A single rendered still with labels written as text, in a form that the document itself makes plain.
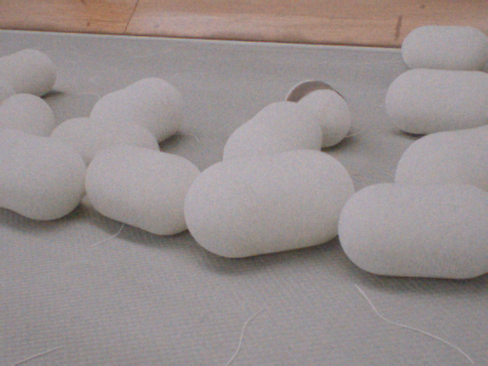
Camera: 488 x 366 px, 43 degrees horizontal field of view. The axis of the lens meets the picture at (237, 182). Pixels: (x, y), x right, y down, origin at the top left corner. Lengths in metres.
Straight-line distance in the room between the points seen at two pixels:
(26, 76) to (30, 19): 0.23
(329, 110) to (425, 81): 0.03
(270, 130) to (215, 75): 0.15
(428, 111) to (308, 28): 0.17
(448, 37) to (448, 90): 0.08
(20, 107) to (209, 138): 0.06
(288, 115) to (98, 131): 0.05
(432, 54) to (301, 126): 0.12
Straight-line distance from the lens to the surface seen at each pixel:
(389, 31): 0.34
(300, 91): 0.20
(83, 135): 0.17
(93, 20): 0.45
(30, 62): 0.28
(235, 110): 0.24
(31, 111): 0.20
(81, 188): 0.16
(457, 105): 0.19
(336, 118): 0.19
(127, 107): 0.19
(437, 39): 0.27
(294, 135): 0.16
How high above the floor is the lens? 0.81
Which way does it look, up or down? 23 degrees down
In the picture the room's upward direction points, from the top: 4 degrees counter-clockwise
